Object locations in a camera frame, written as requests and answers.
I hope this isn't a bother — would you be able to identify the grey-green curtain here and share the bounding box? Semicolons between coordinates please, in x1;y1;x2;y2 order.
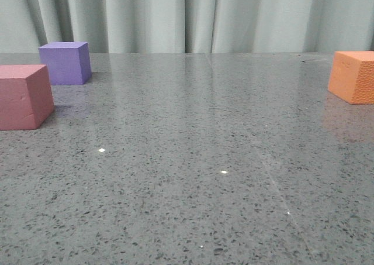
1;0;373;53

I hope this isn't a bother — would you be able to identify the purple foam cube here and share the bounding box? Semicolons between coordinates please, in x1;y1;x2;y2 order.
39;42;92;85

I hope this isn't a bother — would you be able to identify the orange foam cube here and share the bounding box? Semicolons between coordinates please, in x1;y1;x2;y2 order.
328;51;373;104

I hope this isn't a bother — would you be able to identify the pink foam cube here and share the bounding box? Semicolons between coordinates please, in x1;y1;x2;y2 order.
0;64;54;130

